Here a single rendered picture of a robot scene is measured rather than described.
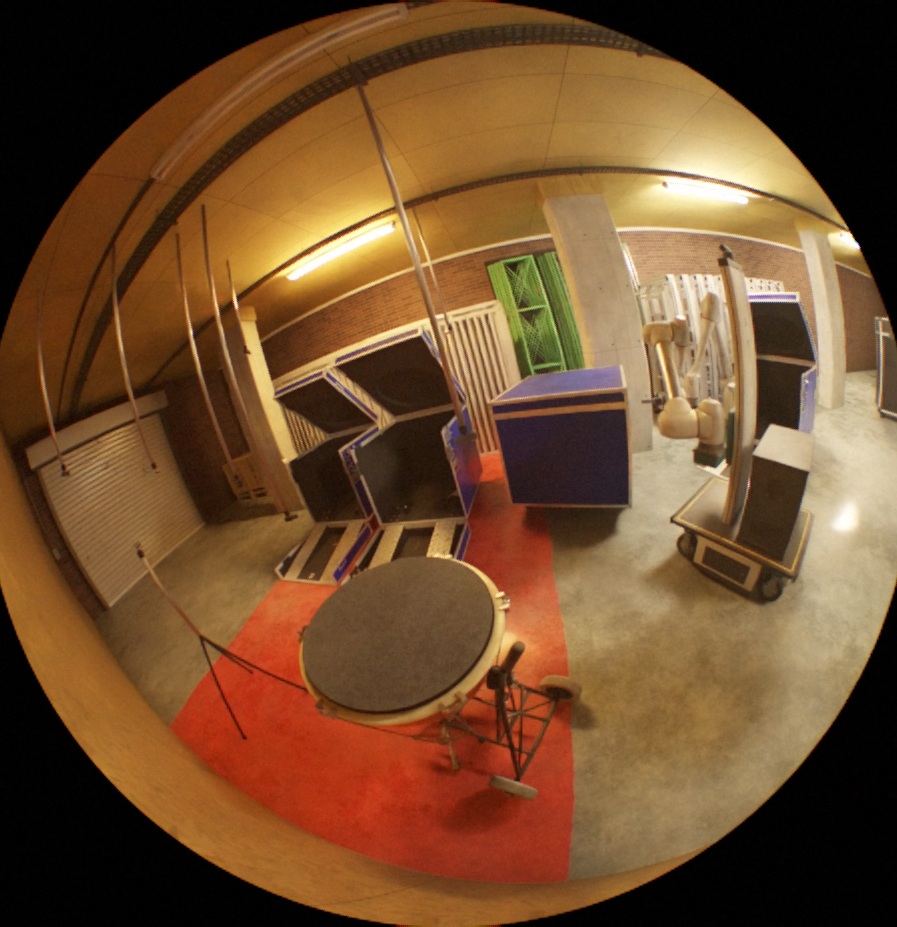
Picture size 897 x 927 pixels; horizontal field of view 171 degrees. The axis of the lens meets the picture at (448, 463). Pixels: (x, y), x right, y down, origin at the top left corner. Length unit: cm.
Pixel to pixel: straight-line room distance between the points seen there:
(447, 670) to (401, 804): 96
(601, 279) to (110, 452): 787
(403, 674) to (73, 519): 618
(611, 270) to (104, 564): 842
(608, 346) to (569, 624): 265
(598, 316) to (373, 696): 337
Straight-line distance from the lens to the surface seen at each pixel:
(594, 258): 348
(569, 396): 212
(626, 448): 221
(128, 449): 687
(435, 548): 245
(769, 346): 457
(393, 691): 85
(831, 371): 665
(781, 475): 174
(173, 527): 700
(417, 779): 161
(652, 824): 155
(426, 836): 158
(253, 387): 464
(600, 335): 336
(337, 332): 608
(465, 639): 87
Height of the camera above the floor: 150
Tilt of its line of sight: 20 degrees down
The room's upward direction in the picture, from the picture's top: 16 degrees counter-clockwise
